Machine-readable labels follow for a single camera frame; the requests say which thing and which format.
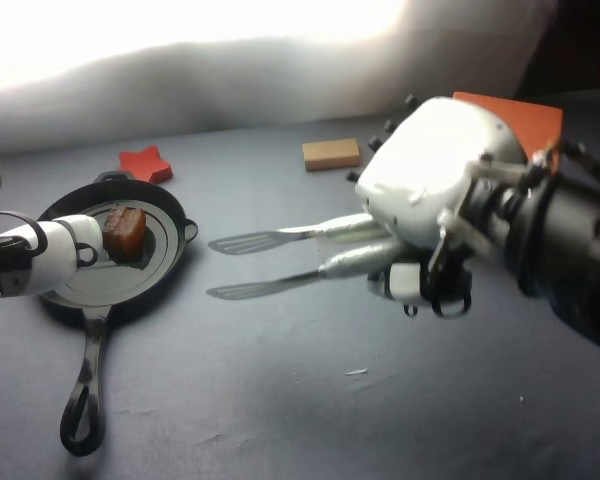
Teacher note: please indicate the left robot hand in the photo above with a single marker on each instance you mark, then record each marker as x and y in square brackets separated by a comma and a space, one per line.
[55, 245]

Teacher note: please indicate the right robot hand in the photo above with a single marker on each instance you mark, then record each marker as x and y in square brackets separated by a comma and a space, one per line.
[430, 160]

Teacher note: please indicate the brown meat piece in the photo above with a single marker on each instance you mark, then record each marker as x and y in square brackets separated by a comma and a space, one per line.
[125, 232]

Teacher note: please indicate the tan wooden block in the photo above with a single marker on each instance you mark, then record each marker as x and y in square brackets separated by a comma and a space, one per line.
[330, 155]

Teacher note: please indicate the orange block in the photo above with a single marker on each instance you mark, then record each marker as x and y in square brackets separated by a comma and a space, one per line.
[530, 125]

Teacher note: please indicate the red star block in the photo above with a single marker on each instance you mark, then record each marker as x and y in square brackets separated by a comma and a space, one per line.
[147, 162]

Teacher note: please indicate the white backdrop sheet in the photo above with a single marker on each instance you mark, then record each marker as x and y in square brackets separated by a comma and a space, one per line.
[230, 75]

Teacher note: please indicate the small white paper scrap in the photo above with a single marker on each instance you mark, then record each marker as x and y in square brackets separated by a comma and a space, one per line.
[356, 371]

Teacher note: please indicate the grey table cloth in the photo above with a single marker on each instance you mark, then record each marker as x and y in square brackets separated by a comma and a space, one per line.
[330, 400]

